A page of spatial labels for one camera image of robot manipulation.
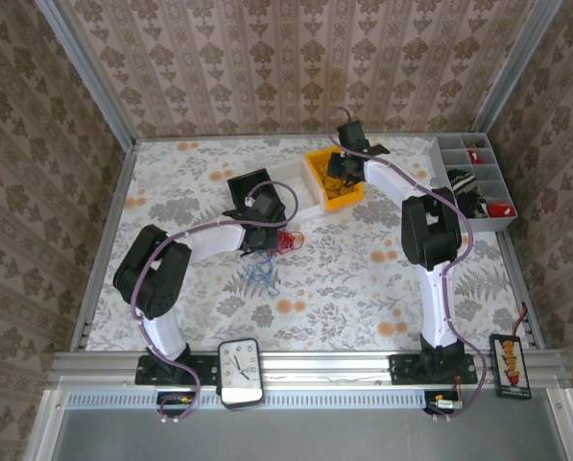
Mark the thin red cable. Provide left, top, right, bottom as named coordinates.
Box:
left=275, top=230, right=305, bottom=256

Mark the thin blue cable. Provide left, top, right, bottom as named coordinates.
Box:
left=244, top=252, right=280, bottom=297

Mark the yellow plastic bin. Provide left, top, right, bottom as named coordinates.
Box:
left=303, top=147, right=367, bottom=211

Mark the white plastic bin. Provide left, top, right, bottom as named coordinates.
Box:
left=266, top=160, right=325, bottom=225

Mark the black plastic bin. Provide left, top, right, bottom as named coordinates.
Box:
left=227, top=167, right=287, bottom=227

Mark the floral tablecloth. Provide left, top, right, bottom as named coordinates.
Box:
left=86, top=136, right=522, bottom=352

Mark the grey compartment organizer tray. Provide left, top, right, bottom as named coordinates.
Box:
left=429, top=133, right=520, bottom=232

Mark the white rectangular analog clock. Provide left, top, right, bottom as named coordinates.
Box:
left=217, top=337, right=267, bottom=410

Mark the grey metal panel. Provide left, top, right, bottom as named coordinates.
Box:
left=24, top=388, right=573, bottom=461

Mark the black board with yellow connectors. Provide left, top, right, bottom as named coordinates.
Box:
left=489, top=333, right=533, bottom=400

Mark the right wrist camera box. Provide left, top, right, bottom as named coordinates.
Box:
left=337, top=119, right=392, bottom=158

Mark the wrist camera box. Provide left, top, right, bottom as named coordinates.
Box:
left=337, top=119, right=392, bottom=158
left=222, top=190, right=287, bottom=226

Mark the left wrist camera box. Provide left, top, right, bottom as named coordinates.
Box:
left=222, top=190, right=287, bottom=226

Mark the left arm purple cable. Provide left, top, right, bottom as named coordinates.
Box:
left=130, top=181, right=300, bottom=424

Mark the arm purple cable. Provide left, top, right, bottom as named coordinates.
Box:
left=130, top=181, right=300, bottom=424
left=327, top=106, right=489, bottom=424

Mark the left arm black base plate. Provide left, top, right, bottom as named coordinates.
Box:
left=135, top=353, right=220, bottom=385

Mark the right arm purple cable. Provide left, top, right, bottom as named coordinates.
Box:
left=327, top=106, right=489, bottom=424

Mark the aluminium frame cross rail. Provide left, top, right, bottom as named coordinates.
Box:
left=48, top=350, right=568, bottom=388

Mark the aluminium side rail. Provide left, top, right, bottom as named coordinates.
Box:
left=499, top=229, right=546, bottom=351
left=68, top=143, right=138, bottom=352

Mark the grey slotted cable duct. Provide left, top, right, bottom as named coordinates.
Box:
left=64, top=389, right=549, bottom=409

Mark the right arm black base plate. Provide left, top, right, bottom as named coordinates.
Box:
left=389, top=353, right=479, bottom=385

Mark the aluminium upright frame post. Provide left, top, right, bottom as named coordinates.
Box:
left=470, top=0, right=564, bottom=134
left=35, top=0, right=137, bottom=151

